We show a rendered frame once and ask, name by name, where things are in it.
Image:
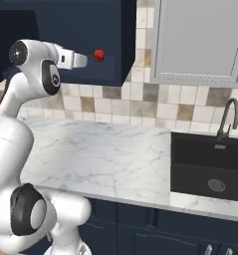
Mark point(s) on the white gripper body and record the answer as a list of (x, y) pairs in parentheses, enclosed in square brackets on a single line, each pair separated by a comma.
[(79, 61)]

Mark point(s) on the navy base cabinets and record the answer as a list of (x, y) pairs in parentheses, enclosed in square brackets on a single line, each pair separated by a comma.
[(150, 229)]

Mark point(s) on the black sink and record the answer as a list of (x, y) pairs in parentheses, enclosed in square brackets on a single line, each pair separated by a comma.
[(206, 166)]

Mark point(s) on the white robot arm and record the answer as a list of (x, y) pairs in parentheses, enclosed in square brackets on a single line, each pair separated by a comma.
[(11, 156)]

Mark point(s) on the navy wall cabinet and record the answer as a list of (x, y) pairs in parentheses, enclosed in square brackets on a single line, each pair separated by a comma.
[(90, 26)]

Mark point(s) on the grey wall cabinet door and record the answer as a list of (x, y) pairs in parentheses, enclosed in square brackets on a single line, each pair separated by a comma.
[(196, 36)]

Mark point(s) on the dark grey tap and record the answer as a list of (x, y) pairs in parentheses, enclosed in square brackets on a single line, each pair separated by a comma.
[(227, 123)]

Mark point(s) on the navy cabinet door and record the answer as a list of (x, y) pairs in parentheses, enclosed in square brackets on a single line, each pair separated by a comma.
[(11, 26)]

